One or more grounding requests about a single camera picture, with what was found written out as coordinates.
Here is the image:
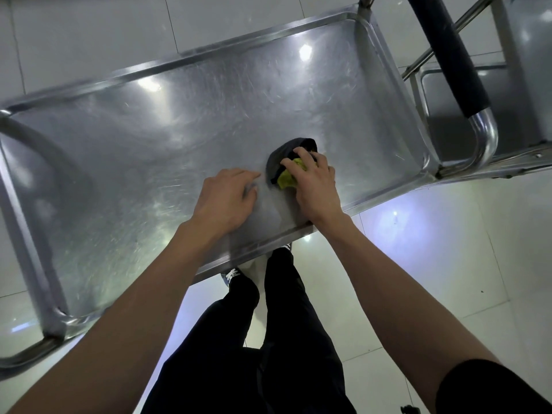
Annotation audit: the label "person's right hand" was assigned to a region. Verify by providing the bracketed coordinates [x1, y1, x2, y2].
[280, 146, 344, 227]

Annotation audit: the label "stainless steel cart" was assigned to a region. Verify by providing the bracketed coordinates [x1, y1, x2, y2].
[0, 0, 499, 381]

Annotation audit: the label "person's left forearm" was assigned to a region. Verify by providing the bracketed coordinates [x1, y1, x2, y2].
[6, 217, 226, 414]

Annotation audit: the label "grey and yellow cleaning cloth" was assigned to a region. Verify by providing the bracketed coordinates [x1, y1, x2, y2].
[265, 138, 318, 190]

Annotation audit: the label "person's left hand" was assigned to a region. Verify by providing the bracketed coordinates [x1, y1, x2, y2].
[191, 168, 262, 238]

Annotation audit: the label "person's right forearm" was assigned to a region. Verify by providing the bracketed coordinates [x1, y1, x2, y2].
[317, 213, 503, 414]

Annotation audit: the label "black sleeve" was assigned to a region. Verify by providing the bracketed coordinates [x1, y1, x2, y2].
[435, 359, 552, 414]

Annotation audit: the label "steel cart with shelves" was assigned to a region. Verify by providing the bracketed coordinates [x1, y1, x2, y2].
[402, 0, 552, 181]

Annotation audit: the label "black trousers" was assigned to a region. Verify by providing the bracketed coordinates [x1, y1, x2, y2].
[140, 248, 357, 414]

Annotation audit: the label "black foam cart handle grip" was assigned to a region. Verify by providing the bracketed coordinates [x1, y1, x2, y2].
[405, 0, 492, 119]

